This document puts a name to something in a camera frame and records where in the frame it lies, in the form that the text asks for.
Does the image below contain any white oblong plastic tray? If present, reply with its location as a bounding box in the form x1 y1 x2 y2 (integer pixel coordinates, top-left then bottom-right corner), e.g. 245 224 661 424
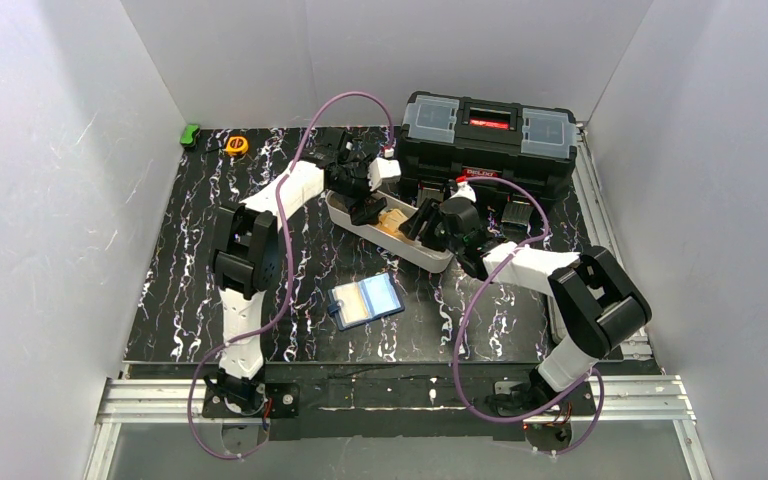
325 191 454 273

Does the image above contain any blue leather card holder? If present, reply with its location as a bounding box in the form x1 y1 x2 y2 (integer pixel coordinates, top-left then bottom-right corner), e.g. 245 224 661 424
326 273 405 331

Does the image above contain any yellow tape measure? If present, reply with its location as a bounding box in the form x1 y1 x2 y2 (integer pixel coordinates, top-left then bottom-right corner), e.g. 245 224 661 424
224 135 249 157

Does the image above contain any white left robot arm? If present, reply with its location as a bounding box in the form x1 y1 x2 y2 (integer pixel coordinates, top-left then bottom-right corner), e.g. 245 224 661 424
205 129 400 410

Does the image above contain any green small object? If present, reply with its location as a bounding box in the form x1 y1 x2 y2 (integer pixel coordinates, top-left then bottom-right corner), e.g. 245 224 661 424
179 124 201 148

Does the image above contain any black plastic toolbox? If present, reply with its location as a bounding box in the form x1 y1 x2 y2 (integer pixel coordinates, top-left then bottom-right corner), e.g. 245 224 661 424
396 91 578 225

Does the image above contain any black marbled table mat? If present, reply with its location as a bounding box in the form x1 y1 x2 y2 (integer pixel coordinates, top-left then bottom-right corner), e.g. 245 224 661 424
125 128 553 364

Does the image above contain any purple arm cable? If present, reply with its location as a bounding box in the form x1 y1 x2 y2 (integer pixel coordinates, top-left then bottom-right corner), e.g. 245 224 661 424
186 91 397 462
451 175 605 457

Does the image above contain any aluminium frame rail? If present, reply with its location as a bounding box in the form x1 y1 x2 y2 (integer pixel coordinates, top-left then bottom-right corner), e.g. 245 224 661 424
82 125 697 480

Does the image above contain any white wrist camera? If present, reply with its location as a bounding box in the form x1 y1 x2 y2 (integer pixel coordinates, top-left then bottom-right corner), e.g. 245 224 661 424
450 181 477 203
367 157 401 191

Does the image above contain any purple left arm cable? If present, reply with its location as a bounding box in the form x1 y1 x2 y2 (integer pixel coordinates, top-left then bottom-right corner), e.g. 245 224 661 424
186 91 397 462

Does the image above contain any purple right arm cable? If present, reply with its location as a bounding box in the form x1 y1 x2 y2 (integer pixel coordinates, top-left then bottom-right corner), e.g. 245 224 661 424
451 175 605 457

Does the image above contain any gold credit card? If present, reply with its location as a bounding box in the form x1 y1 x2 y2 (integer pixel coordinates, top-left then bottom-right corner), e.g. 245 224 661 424
375 209 408 241
339 295 369 325

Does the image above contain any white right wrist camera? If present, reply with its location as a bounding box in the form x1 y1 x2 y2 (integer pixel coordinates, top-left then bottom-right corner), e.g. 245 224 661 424
450 181 477 203

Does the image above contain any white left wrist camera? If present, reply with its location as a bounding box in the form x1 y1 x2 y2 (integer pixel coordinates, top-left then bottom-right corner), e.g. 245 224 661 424
367 157 401 191

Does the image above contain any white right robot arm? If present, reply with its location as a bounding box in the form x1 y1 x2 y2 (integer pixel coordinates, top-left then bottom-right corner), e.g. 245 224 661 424
399 197 652 399

